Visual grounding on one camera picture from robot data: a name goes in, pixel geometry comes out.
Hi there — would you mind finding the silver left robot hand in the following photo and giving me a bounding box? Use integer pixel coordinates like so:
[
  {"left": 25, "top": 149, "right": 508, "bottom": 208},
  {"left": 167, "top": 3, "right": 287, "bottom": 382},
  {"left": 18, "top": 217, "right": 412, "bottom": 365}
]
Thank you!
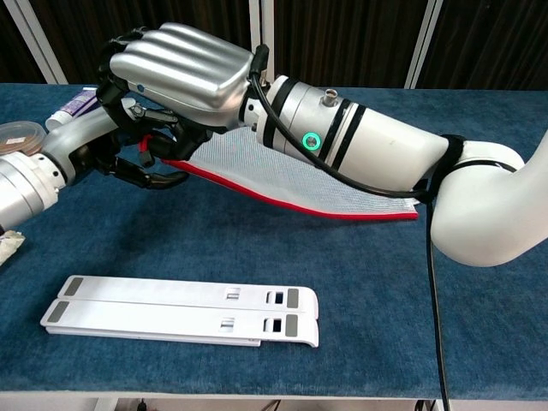
[{"left": 41, "top": 105, "right": 190, "bottom": 190}]

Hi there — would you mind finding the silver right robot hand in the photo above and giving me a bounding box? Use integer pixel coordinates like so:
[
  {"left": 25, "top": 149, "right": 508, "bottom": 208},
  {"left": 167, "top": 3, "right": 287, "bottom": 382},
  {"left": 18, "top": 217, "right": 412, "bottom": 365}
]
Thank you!
[{"left": 96, "top": 21, "right": 254, "bottom": 163}]

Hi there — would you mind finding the transparent mesh zipper pouch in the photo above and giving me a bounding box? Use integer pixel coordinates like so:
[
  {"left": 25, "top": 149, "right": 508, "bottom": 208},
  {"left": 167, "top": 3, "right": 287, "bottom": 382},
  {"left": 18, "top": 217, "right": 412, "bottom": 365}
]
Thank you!
[{"left": 139, "top": 128, "right": 420, "bottom": 223}]

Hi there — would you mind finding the purple white toothpaste tube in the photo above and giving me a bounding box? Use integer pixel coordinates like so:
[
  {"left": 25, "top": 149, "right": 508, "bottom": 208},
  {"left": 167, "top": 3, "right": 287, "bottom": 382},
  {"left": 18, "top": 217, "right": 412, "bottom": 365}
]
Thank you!
[{"left": 45, "top": 87, "right": 102, "bottom": 129}]

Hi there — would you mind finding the round jar orange lid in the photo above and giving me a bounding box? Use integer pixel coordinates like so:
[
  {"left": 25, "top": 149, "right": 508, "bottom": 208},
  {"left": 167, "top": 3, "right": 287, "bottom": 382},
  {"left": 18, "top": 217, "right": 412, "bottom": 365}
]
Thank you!
[{"left": 0, "top": 121, "right": 46, "bottom": 158}]

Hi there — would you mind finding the black pleated curtain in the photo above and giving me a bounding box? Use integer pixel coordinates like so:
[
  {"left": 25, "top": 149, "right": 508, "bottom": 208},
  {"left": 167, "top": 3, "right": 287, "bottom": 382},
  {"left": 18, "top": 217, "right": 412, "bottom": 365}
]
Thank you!
[
  {"left": 273, "top": 0, "right": 423, "bottom": 89},
  {"left": 32, "top": 0, "right": 258, "bottom": 85},
  {"left": 421, "top": 0, "right": 548, "bottom": 91},
  {"left": 0, "top": 0, "right": 44, "bottom": 85}
]

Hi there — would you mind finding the crumpled beige cloth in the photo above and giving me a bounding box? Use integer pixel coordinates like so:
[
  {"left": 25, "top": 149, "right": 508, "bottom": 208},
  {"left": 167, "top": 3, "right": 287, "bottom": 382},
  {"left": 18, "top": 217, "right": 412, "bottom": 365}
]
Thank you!
[{"left": 0, "top": 229, "right": 26, "bottom": 265}]

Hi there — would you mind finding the blue table mat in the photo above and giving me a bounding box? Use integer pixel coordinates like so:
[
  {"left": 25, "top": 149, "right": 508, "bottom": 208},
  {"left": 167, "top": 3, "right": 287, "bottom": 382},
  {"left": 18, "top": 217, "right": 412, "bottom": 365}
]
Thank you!
[{"left": 0, "top": 82, "right": 548, "bottom": 402}]

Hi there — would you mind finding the white folding laptop stand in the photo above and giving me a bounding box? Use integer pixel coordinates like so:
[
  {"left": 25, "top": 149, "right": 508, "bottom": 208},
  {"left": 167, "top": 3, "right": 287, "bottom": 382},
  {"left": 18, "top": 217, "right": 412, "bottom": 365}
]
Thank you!
[{"left": 39, "top": 275, "right": 321, "bottom": 348}]

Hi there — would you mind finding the white frame post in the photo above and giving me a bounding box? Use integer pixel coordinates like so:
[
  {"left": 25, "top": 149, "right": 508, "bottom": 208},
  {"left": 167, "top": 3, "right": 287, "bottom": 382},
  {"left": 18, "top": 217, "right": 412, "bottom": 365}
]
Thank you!
[
  {"left": 404, "top": 0, "right": 444, "bottom": 90},
  {"left": 16, "top": 0, "right": 68, "bottom": 85},
  {"left": 247, "top": 0, "right": 275, "bottom": 85}
]

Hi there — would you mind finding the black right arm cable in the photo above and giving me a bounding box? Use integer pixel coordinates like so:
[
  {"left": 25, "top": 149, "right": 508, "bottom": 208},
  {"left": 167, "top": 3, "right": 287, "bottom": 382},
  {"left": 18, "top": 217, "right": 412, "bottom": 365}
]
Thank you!
[{"left": 250, "top": 42, "right": 453, "bottom": 411}]

